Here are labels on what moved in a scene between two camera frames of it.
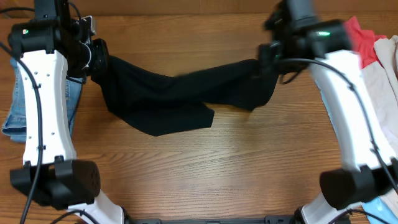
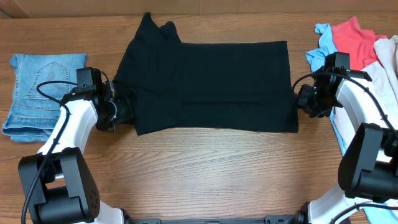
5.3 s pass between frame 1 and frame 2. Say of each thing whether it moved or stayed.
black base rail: stayed
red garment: stayed
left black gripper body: moved
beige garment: stayed
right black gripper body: moved
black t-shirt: moved
